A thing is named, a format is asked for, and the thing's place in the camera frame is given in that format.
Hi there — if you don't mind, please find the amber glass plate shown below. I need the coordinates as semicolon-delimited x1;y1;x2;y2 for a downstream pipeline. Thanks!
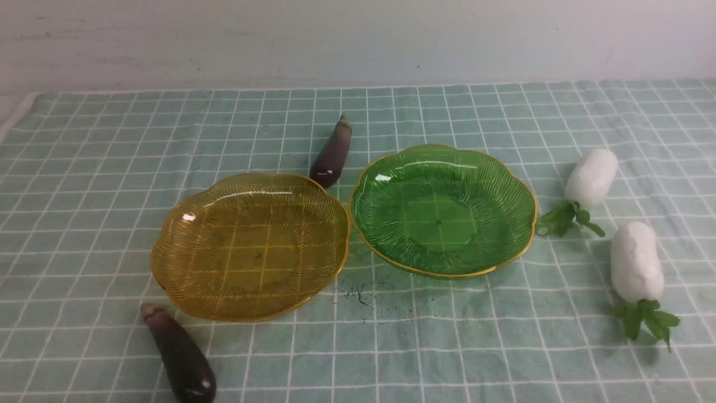
150;173;351;323

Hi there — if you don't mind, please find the purple eggplant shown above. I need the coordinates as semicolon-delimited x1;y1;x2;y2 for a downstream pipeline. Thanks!
309;114;352;189
140;303;217;402

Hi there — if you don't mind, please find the green glass plate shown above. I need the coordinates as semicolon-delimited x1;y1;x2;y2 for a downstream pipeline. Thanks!
348;144;539;279

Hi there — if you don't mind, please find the white radish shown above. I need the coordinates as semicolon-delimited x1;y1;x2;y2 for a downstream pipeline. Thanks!
610;221;680;352
535;148;618;237

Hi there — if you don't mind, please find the green checked tablecloth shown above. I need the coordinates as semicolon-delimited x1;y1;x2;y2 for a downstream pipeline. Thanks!
1;79;714;402

